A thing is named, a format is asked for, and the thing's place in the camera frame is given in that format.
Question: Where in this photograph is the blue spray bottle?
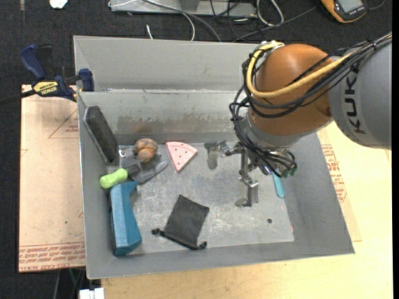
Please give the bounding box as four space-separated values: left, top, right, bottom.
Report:
108 180 143 257

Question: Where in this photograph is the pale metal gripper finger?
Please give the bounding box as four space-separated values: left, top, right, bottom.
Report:
204 139 233 170
234 179 260 208

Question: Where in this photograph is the grey metal bin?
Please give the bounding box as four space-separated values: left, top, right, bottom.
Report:
73 35 355 280

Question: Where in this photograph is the teal plastic handle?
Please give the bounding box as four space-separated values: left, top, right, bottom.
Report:
272 172 286 198

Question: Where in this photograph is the green peanut-shaped toy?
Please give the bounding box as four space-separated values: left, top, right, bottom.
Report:
99 168 129 189

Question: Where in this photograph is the black drawstring pouch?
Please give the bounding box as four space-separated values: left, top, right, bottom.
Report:
151 194 210 250

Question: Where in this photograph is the pink wedge sponge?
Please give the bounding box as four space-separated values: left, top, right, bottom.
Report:
165 141 199 173

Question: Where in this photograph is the black felt eraser block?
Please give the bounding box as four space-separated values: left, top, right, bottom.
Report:
83 105 120 164

